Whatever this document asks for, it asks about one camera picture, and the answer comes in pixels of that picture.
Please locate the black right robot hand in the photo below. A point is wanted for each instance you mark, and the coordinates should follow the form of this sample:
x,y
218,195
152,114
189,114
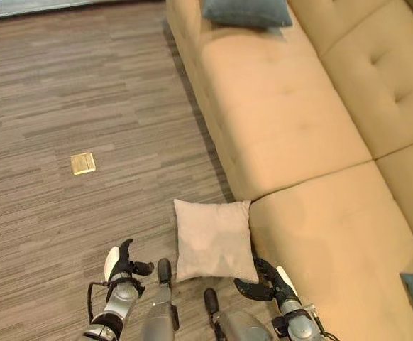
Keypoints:
x,y
263,280

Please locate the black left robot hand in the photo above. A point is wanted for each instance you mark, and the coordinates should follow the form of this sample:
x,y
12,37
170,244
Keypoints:
x,y
121,263

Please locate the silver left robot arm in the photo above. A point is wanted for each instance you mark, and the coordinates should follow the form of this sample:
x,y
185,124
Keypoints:
x,y
112,305

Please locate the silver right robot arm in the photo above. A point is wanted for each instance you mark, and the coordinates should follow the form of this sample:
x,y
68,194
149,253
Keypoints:
x,y
298,319

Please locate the tan fabric sofa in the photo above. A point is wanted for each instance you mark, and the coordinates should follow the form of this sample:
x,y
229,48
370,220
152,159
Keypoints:
x,y
320,149

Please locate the silver right robot leg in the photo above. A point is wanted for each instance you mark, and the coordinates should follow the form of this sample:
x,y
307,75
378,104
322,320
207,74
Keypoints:
x,y
231,319

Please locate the silver robot leg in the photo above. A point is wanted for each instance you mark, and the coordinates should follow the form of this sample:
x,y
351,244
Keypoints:
x,y
161,305
231,319

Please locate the silver left robot leg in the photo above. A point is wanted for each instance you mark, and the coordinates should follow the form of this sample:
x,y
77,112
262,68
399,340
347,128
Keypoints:
x,y
161,305

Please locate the beige square cushion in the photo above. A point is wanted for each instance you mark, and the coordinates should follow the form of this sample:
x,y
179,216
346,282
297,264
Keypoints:
x,y
214,241

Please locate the brass floor socket plate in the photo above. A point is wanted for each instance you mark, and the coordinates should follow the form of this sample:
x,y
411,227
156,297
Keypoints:
x,y
82,164

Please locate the pale rug edge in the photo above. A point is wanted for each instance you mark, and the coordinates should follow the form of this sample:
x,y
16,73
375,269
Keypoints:
x,y
22,7

